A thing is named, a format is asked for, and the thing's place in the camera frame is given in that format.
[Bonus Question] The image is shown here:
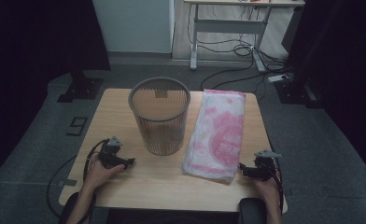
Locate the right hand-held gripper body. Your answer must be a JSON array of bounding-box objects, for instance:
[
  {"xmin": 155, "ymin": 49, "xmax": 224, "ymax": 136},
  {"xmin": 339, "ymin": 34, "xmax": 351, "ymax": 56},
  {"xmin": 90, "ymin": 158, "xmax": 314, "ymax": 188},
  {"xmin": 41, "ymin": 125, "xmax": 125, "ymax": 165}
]
[{"xmin": 249, "ymin": 149, "xmax": 283, "ymax": 181}]

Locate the right hand-held gripper cable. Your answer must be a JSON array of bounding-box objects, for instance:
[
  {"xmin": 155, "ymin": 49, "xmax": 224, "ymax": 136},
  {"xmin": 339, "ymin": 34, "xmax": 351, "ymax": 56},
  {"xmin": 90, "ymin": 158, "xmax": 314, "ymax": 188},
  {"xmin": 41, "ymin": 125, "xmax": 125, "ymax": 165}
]
[{"xmin": 272, "ymin": 158, "xmax": 286, "ymax": 214}]

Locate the black armrest pad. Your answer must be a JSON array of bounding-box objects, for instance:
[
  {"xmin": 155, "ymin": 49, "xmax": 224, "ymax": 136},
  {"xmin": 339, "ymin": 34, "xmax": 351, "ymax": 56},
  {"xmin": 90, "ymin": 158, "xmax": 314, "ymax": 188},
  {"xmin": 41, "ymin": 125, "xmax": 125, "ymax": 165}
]
[{"xmin": 238, "ymin": 197, "xmax": 268, "ymax": 224}]

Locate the white cabinet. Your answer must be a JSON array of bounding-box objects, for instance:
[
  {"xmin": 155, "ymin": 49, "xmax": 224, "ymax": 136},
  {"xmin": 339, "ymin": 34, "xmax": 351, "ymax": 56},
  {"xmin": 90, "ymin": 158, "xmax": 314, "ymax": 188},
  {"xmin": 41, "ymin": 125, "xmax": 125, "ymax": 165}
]
[{"xmin": 91, "ymin": 0, "xmax": 176, "ymax": 55}]

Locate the black stand base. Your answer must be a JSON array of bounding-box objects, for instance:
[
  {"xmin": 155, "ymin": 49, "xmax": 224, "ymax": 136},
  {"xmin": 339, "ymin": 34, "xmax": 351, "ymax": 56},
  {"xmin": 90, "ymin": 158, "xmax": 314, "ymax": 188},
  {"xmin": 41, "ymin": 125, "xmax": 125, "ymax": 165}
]
[
  {"xmin": 274, "ymin": 78, "xmax": 324, "ymax": 109},
  {"xmin": 57, "ymin": 69, "xmax": 105, "ymax": 104}
]

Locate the pink and white plastic bag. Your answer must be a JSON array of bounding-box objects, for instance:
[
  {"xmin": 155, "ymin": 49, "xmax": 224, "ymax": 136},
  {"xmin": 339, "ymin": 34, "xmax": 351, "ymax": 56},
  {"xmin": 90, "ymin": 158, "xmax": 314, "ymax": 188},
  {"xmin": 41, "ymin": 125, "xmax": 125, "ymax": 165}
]
[{"xmin": 180, "ymin": 89, "xmax": 246, "ymax": 185}]

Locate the bundle of black floor cables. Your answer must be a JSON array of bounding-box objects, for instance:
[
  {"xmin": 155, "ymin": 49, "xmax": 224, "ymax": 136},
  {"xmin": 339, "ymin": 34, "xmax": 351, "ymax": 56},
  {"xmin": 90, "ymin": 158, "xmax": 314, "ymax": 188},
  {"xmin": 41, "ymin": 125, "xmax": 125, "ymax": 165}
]
[{"xmin": 187, "ymin": 4, "xmax": 296, "ymax": 94}]

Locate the white desk frame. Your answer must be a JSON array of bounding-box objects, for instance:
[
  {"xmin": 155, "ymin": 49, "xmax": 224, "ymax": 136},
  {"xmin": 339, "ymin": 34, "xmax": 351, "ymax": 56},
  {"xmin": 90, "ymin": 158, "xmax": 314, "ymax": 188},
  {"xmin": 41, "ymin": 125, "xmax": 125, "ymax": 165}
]
[{"xmin": 183, "ymin": 0, "xmax": 306, "ymax": 73}]

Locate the person's left hand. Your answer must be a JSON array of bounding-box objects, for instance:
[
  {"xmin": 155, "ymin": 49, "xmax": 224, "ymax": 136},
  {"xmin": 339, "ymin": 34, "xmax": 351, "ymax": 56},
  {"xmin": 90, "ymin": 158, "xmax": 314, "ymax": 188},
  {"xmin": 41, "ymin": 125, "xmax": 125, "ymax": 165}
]
[{"xmin": 84, "ymin": 153, "xmax": 126, "ymax": 190}]

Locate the white power strip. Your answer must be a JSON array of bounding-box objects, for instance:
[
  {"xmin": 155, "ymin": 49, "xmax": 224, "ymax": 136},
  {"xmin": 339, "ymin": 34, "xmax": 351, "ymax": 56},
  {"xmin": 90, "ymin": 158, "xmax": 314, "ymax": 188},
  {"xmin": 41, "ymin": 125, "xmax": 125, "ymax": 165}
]
[{"xmin": 267, "ymin": 73, "xmax": 289, "ymax": 84}]

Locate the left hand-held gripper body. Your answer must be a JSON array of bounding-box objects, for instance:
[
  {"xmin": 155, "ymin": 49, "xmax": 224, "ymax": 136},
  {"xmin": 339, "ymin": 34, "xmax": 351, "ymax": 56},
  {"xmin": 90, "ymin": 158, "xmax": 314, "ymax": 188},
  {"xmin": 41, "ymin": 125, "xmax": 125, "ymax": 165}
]
[{"xmin": 97, "ymin": 135, "xmax": 128, "ymax": 170}]

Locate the person's dark clothing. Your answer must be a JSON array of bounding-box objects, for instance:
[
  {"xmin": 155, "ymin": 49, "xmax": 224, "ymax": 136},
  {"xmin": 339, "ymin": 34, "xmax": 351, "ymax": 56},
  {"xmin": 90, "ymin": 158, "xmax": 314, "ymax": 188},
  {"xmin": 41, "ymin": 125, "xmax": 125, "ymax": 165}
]
[{"xmin": 106, "ymin": 208, "xmax": 241, "ymax": 224}]

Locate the person's right hand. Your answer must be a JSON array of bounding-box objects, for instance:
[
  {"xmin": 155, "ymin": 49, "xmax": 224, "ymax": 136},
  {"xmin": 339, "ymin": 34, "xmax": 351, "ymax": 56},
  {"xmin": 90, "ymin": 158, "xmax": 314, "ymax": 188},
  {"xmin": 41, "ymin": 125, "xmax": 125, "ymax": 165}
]
[{"xmin": 255, "ymin": 175, "xmax": 281, "ymax": 200}]

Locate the dark curtain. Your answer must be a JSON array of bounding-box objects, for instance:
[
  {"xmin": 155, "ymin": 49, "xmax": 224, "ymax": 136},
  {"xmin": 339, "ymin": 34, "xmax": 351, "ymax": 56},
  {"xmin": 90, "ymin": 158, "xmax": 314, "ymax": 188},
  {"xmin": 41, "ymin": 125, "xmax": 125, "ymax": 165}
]
[
  {"xmin": 0, "ymin": 0, "xmax": 111, "ymax": 186},
  {"xmin": 288, "ymin": 0, "xmax": 366, "ymax": 185}
]

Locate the black floor cable loop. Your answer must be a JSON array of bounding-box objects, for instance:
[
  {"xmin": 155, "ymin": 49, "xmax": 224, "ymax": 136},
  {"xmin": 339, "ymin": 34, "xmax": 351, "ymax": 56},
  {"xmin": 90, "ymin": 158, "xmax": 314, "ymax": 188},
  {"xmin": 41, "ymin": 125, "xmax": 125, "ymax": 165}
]
[{"xmin": 46, "ymin": 154, "xmax": 78, "ymax": 218}]

